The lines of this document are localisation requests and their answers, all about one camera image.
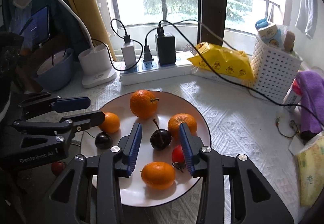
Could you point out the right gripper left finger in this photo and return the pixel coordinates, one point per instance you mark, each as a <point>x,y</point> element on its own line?
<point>68,199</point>

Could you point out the purple cloth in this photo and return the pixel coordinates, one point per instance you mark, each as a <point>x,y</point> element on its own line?
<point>311,86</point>

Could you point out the tissue pack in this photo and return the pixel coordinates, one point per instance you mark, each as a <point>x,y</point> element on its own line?
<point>310,163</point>

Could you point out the monitor screen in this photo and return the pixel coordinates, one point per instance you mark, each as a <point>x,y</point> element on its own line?
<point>34,27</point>

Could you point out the white perforated basket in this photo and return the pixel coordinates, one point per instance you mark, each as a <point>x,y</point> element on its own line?
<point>273,69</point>

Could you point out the blue bowl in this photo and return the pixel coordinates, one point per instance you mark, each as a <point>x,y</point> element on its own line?
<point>58,76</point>

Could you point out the large orange with stem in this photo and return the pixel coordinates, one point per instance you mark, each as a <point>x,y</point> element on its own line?
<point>143,104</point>

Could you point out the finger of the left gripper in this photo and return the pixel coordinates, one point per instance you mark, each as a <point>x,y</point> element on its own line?
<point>28,134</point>
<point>36,104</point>

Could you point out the hanging white shirt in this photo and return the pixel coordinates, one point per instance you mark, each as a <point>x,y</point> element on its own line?
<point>307,18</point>

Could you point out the black plug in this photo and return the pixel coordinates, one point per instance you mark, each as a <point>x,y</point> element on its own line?
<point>147,57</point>

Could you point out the black charger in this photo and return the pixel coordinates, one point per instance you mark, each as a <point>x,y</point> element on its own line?
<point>166,49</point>

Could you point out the pink inner bowl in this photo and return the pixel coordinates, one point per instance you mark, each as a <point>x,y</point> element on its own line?
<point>51,62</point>

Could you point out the yellow curtain left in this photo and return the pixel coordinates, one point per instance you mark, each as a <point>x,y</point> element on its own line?
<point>88,12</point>

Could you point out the small orange mandarin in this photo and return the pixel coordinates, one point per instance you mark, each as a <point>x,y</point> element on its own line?
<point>111,123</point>

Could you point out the white textured tablecloth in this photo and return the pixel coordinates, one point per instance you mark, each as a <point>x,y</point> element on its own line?
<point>238,122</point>

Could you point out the red cherry tomato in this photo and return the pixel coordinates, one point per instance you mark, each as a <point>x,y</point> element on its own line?
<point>57,167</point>
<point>177,158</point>

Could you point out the white plate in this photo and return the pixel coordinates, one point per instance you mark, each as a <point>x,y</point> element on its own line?
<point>133,191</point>

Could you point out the white charger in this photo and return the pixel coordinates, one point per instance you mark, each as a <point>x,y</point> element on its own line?
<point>129,55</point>

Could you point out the dark cherry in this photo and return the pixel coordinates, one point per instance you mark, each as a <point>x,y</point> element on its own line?
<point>160,138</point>
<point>102,140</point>

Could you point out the white power strip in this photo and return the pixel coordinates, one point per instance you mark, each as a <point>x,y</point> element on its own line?
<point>152,71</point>

